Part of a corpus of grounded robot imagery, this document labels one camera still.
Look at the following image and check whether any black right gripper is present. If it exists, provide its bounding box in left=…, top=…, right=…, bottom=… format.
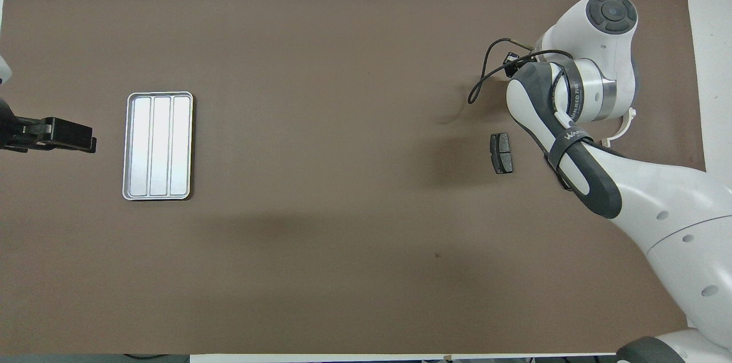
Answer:
left=502, top=51, right=537, bottom=81

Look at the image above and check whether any white curved plastic bracket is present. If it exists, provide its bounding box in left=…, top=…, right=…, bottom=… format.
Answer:
left=596, top=107, right=638, bottom=150

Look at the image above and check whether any dark rectangular brake pad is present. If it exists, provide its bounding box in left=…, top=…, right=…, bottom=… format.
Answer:
left=490, top=133, right=514, bottom=175

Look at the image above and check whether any silver metal tray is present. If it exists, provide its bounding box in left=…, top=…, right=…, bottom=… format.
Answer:
left=122, top=91, right=194, bottom=202

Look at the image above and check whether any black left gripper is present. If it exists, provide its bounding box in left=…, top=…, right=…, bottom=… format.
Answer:
left=0, top=97, right=98, bottom=154

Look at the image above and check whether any brown table mat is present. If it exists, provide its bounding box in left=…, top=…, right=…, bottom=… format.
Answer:
left=0, top=0, right=707, bottom=355

